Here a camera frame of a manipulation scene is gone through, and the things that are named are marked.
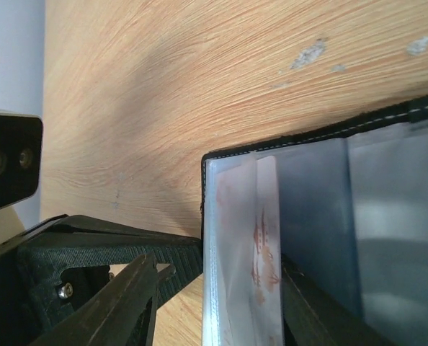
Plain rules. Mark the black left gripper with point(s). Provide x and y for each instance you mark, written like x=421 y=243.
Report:
x=52 y=270

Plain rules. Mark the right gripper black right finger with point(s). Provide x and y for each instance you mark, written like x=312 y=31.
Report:
x=312 y=317

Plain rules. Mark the black leather card holder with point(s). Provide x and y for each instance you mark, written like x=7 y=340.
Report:
x=353 y=216

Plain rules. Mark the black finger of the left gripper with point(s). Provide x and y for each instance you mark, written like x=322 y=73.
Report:
x=173 y=283

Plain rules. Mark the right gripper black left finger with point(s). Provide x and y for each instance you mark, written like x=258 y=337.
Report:
x=122 y=313

